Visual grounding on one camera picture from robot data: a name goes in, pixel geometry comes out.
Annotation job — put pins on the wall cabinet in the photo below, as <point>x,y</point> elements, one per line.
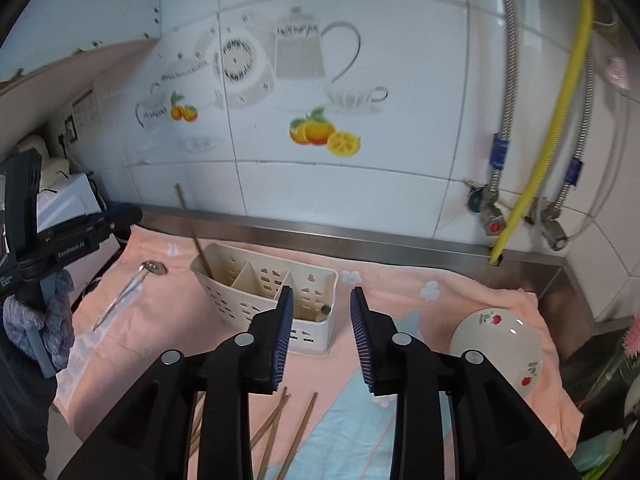
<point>75,67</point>

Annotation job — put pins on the tableware and orange wall decal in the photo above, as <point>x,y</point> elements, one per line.
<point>295,60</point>

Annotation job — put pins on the floral printed cloth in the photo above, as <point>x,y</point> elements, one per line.
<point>612,385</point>

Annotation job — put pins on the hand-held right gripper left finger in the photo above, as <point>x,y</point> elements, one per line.
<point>285,340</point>

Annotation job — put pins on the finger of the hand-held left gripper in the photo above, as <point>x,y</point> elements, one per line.
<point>117,215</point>

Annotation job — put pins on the peach printed towel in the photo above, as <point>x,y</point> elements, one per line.
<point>165,310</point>

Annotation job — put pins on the person's left hand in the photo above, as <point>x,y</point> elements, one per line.
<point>55,320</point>

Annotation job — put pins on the floral ceramic bowl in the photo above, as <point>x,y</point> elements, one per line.
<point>500,350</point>

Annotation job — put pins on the metal spoon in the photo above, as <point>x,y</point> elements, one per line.
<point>127,290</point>

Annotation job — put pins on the wall power socket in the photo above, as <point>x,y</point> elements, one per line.
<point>70,129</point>

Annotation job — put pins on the white microwave oven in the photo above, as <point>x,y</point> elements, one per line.
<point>65,205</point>

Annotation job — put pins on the metal angle valve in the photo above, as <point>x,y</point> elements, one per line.
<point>552,227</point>

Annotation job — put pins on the cream plastic utensil holder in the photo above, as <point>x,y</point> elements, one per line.
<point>235,305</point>

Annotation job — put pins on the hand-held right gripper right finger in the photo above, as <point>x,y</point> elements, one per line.
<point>361,340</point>

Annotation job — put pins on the beige kitchen appliance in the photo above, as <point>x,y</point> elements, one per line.
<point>50,165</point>

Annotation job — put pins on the person's left forearm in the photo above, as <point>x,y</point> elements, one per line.
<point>20,410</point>

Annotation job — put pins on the printed wall label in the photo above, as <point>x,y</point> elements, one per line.
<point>85,109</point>

